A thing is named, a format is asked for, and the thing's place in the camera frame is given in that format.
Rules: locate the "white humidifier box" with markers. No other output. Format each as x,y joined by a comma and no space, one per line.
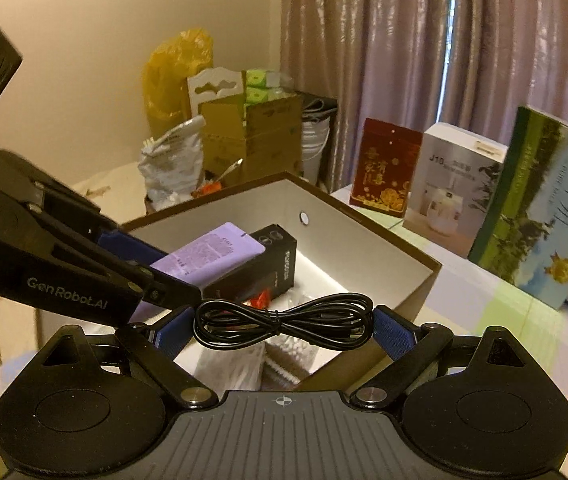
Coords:
444,185

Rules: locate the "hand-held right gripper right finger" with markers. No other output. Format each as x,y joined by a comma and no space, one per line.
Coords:
391,332

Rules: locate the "white bucket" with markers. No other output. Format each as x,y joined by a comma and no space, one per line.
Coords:
316,150

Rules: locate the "knitted grey patterned socks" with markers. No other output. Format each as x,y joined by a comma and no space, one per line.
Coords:
289,365

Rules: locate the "purple tube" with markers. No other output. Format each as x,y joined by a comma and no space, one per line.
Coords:
214,250

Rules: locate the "brown cardboard box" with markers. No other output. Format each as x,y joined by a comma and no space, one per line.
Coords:
264,130

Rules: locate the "red snack packet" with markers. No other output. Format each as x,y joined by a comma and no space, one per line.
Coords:
262,300

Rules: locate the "brown storage box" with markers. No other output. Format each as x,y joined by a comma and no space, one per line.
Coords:
364,240

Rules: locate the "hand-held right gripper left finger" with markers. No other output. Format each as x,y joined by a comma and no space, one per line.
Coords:
176,332

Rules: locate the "clear bag of cotton swabs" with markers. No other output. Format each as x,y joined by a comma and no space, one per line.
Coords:
234,365

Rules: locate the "green tissue packs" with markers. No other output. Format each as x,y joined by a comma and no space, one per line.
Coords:
259,85

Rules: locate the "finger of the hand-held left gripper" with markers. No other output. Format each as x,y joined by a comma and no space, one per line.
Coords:
174,292
129,250

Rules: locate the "green milk carton box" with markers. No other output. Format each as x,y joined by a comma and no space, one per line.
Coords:
529,220

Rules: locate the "black product box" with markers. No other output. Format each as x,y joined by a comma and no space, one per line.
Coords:
264,280

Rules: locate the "white crumpled plastic bag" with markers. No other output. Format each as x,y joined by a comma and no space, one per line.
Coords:
174,170

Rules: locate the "mauve curtain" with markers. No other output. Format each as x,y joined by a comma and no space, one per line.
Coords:
374,35

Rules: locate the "red gift box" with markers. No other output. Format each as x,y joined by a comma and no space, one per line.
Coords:
384,170

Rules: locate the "yellow plastic bag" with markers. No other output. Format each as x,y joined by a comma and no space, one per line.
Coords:
174,75

